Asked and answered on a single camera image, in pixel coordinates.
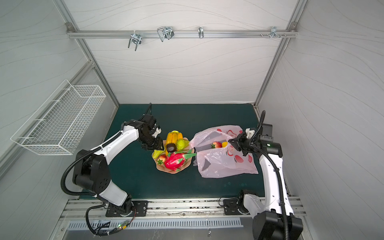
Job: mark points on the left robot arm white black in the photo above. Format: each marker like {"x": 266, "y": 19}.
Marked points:
{"x": 89, "y": 174}

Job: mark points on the yellow banana bunch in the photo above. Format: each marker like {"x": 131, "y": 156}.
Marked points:
{"x": 173, "y": 137}

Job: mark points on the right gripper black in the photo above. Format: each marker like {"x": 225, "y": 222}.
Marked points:
{"x": 240, "y": 144}

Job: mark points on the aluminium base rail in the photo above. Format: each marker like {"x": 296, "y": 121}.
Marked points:
{"x": 165, "y": 208}

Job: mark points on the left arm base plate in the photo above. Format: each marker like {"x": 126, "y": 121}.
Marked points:
{"x": 135, "y": 208}

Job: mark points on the pink plastic bag peach print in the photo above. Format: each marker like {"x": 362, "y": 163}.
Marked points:
{"x": 222, "y": 162}

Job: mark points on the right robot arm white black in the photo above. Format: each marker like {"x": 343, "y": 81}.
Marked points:
{"x": 274, "y": 219}

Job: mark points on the red yellow strawberry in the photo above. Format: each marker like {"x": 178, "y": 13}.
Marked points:
{"x": 161, "y": 160}

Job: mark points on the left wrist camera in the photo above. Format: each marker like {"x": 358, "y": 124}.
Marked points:
{"x": 154, "y": 128}

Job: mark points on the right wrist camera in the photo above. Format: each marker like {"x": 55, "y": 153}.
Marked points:
{"x": 263, "y": 133}

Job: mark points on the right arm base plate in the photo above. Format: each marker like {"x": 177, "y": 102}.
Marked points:
{"x": 231, "y": 208}

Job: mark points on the white wire basket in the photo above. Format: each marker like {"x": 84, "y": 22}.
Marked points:
{"x": 58, "y": 125}

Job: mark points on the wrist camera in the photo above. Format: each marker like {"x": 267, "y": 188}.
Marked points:
{"x": 263, "y": 133}
{"x": 154, "y": 128}

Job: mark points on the metal bracket right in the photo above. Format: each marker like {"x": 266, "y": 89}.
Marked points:
{"x": 274, "y": 34}

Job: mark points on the metal hook clamp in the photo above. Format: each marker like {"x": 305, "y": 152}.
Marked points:
{"x": 165, "y": 33}
{"x": 135, "y": 40}

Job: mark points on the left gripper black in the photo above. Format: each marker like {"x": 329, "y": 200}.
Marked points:
{"x": 154, "y": 143}

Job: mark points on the metal hook clamp left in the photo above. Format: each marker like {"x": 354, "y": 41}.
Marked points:
{"x": 135, "y": 40}

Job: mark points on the green starfruit left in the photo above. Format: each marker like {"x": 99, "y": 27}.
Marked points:
{"x": 157, "y": 153}

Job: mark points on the pink dragon fruit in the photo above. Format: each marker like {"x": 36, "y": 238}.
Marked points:
{"x": 176, "y": 160}

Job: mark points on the pink flower-shaped fruit plate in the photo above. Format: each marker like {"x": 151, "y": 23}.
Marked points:
{"x": 187, "y": 163}

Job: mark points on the white slotted cable duct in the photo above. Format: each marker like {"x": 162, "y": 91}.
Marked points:
{"x": 149, "y": 224}

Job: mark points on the metal hook clamp middle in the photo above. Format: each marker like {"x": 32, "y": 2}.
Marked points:
{"x": 165, "y": 33}

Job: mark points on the small metal hook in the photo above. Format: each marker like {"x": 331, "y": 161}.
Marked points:
{"x": 201, "y": 32}

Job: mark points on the dark purple plum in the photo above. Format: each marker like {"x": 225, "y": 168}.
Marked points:
{"x": 171, "y": 147}

